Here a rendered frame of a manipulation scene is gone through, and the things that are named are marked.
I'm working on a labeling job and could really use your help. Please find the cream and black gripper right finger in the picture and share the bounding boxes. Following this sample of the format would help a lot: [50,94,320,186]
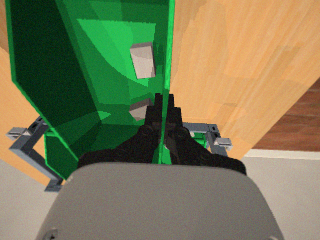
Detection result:
[164,94,247,176]

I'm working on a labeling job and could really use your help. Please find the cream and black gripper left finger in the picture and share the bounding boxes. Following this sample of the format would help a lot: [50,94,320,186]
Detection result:
[77,93,163,169]

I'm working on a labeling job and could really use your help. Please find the green bin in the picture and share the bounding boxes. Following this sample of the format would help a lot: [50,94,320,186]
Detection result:
[5,0,175,164]
[161,132,207,165]
[44,127,78,180]

